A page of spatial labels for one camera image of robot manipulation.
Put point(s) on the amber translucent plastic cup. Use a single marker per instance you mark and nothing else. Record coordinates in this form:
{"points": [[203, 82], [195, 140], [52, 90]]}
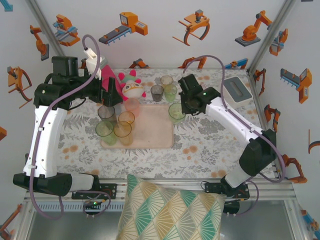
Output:
{"points": [[126, 118], [123, 133], [166, 81]]}

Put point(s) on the beige rectangular tray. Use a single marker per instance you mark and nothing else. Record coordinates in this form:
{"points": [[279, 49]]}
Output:
{"points": [[152, 132]]}

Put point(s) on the aluminium side rail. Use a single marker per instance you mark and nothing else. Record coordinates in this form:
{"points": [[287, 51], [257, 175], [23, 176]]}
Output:
{"points": [[254, 83]]}

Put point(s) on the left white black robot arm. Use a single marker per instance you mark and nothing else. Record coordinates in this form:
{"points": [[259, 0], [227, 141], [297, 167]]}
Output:
{"points": [[47, 142]]}

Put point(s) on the grey translucent plastic cup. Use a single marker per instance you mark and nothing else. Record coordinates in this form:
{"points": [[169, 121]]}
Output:
{"points": [[107, 115], [157, 95]]}

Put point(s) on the white grey tissue box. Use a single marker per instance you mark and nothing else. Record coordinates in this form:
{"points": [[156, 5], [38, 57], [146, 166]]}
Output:
{"points": [[237, 91]]}

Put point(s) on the pink rolled towel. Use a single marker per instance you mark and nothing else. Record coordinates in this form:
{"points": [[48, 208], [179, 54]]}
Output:
{"points": [[107, 75]]}

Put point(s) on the green translucent plastic cup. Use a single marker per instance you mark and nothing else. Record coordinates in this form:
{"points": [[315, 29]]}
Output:
{"points": [[170, 95], [175, 113], [106, 132]]}

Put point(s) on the teal yellow patterned pillow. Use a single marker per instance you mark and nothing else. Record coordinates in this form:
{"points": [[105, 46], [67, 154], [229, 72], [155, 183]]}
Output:
{"points": [[170, 212]]}

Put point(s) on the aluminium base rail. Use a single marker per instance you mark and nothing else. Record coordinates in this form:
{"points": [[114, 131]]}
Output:
{"points": [[121, 190]]}

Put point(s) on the aluminium frame post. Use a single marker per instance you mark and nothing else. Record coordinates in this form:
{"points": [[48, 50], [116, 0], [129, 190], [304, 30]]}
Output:
{"points": [[42, 20], [272, 35]]}

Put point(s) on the floral printed tablecloth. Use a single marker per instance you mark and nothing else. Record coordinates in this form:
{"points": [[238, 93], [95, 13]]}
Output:
{"points": [[155, 167]]}

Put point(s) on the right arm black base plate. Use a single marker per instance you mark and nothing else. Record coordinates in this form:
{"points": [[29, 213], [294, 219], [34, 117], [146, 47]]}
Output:
{"points": [[210, 187]]}

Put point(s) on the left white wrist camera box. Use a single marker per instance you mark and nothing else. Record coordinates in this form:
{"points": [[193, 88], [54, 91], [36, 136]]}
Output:
{"points": [[93, 62]]}

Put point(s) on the white pink plush toy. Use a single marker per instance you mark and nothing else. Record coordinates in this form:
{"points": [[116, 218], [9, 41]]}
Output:
{"points": [[132, 88]]}

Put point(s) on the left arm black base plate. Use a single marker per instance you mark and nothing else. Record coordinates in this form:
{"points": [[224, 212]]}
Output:
{"points": [[112, 186]]}

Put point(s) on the small black controller box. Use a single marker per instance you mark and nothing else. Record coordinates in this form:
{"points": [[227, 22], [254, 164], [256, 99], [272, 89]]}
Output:
{"points": [[231, 207]]}

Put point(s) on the salmon translucent plastic cup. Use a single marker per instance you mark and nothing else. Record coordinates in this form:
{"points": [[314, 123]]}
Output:
{"points": [[131, 106]]}

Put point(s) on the small board with green light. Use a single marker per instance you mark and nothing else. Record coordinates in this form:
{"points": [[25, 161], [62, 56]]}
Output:
{"points": [[93, 203]]}

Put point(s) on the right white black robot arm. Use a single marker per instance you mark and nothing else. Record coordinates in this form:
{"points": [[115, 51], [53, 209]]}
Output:
{"points": [[232, 120]]}

